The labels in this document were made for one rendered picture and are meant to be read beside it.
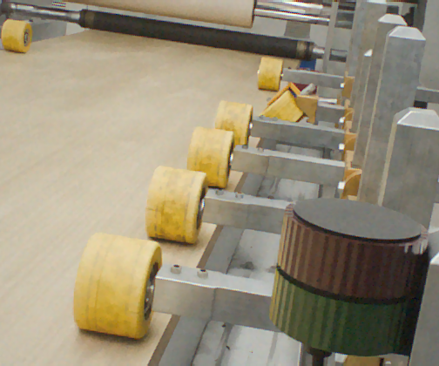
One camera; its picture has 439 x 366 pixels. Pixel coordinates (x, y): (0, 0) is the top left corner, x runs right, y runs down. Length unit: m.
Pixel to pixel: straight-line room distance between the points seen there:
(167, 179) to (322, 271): 0.58
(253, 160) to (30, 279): 0.44
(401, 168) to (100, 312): 0.26
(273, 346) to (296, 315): 1.03
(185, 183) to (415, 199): 0.36
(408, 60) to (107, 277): 0.36
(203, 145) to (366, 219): 0.79
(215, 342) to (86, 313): 0.70
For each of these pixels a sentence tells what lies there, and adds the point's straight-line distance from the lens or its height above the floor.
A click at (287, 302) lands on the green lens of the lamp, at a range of 0.35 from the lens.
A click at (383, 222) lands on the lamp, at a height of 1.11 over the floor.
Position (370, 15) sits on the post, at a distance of 1.58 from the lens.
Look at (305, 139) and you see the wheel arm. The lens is 1.39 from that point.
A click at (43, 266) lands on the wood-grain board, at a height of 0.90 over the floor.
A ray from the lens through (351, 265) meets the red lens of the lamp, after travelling 0.33.
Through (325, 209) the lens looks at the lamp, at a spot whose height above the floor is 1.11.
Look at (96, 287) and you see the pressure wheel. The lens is 0.66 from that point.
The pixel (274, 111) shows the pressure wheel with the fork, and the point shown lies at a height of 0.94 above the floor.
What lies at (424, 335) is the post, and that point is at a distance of 0.36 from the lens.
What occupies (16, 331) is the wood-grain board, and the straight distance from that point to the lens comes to 0.70.
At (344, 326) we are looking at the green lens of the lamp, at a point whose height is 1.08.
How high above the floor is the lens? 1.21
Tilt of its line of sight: 15 degrees down
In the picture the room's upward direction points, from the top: 8 degrees clockwise
